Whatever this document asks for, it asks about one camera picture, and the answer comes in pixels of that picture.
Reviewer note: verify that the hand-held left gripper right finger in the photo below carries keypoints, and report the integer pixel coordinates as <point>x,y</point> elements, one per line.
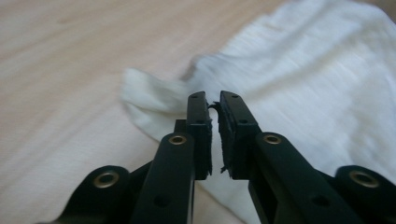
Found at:
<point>236,140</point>

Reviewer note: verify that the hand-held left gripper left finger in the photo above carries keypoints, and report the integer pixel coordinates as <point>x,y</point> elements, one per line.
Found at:
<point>200,146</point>

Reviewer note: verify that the white cloth with brown patches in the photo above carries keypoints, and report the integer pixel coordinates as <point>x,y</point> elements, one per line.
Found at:
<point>295,77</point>

